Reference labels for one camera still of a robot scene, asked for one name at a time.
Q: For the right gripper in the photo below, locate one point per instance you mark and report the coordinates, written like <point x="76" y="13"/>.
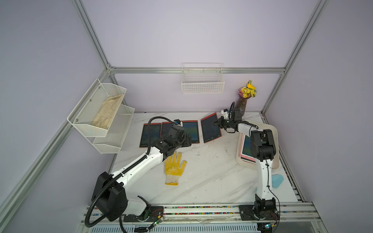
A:
<point x="219" y="121"/>

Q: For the white wire wall basket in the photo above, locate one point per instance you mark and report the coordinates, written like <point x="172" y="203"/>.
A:
<point x="202" y="78"/>

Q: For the dark glass vase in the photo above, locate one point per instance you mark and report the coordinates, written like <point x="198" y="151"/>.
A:
<point x="241" y="105"/>

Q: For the red writing tablet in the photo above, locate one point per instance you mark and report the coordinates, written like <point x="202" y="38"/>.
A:
<point x="209" y="130"/>
<point x="166" y="126"/>
<point x="191" y="128"/>
<point x="154" y="131"/>

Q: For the light blue plastic scoop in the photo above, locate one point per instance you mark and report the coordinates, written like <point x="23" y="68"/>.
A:
<point x="277" y="180"/>

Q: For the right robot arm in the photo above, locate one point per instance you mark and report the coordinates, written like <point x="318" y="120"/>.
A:
<point x="264" y="148"/>

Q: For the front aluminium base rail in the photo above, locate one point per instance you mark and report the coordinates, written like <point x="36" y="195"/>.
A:
<point x="216" y="218"/>

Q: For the beige cloth in shelf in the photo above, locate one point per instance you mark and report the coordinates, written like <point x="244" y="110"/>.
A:
<point x="107" y="111"/>

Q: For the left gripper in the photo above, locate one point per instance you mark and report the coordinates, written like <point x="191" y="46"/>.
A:
<point x="186" y="138"/>

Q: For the pink writing tablet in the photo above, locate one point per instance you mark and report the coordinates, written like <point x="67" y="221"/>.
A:
<point x="244" y="150"/>

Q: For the cream plastic storage box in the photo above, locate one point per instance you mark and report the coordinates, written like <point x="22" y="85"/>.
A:
<point x="274" y="163"/>

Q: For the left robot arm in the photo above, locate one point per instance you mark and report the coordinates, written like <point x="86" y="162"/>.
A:
<point x="109" y="199"/>

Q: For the white mesh wall shelf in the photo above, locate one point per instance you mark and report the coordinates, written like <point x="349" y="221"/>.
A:
<point x="104" y="141"/>

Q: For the aluminium frame rails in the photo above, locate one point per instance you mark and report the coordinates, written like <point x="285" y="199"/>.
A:
<point x="22" y="190"/>

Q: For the yellow knit glove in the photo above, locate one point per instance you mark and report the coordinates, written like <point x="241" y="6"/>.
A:
<point x="174" y="168"/>

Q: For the yellow flower bouquet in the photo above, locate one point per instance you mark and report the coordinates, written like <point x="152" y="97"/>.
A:
<point x="248" y="91"/>

